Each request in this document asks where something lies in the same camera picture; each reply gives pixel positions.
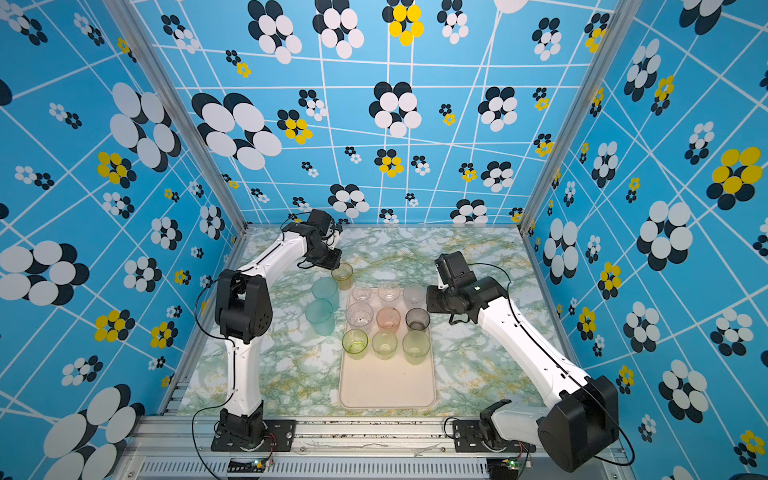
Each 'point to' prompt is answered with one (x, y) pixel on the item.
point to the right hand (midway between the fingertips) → (434, 299)
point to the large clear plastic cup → (360, 314)
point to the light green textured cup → (416, 346)
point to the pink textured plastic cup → (388, 319)
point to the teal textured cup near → (319, 312)
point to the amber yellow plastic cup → (343, 274)
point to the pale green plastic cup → (384, 345)
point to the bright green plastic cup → (355, 343)
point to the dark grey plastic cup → (417, 318)
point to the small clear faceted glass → (389, 292)
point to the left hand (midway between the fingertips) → (337, 261)
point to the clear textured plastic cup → (414, 295)
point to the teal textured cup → (325, 287)
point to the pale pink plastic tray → (371, 383)
